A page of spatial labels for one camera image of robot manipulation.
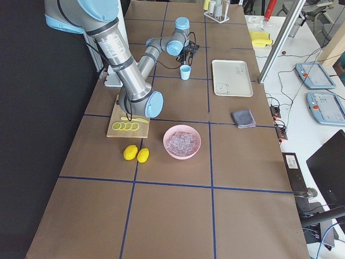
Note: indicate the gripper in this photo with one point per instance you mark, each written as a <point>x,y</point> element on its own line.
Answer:
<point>186,54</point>

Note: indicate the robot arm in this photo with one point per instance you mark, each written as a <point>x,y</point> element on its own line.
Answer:
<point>99,19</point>
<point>177,45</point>

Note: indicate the light blue plastic cup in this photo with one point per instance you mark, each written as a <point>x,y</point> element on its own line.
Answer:
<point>185,71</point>

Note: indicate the white cup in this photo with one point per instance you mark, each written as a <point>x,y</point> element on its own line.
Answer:
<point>218,10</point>

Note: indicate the yellow cup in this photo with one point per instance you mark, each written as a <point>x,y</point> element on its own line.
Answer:
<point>206,4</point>

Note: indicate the clear ice cube pile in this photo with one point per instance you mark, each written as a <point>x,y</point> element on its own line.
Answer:
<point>182,144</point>

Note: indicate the cream bear serving tray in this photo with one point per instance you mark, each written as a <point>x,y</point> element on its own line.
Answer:
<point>231,78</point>

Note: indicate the crumpled plastic wrap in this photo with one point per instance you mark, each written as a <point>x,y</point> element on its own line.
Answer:
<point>255,23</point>

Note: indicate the yellow cloth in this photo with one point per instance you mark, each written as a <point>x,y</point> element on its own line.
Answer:
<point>260,38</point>

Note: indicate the folded grey cloth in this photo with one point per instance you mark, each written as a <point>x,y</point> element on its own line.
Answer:
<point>243,118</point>

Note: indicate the pink bowl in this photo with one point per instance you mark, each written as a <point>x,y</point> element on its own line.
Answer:
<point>181,128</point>

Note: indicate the wooden cutting board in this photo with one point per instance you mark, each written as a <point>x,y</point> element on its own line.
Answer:
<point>117,112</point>

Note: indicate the yellow plastic knife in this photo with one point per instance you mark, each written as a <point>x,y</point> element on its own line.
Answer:
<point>134,119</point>

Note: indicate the upper whole lemon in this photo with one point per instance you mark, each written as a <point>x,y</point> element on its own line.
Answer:
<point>130,152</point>

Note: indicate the far teach pendant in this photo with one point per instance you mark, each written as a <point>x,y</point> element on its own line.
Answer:
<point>314,76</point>

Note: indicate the teach pendant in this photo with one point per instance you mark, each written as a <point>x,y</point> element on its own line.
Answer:
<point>326,108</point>
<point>314,76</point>

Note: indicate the grey office chair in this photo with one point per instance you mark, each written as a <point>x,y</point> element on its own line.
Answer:
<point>326,17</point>

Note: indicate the near teach pendant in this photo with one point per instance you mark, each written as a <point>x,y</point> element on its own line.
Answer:
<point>326,108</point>

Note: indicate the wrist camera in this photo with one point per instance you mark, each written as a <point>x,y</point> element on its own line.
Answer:
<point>191,48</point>

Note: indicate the white wire cup rack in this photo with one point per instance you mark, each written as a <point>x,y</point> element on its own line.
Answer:
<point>209,13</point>

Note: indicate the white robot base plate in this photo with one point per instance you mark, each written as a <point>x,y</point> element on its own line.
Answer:
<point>112,79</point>

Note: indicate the grey aluminium frame post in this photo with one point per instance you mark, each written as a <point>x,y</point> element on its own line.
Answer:
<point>281,38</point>

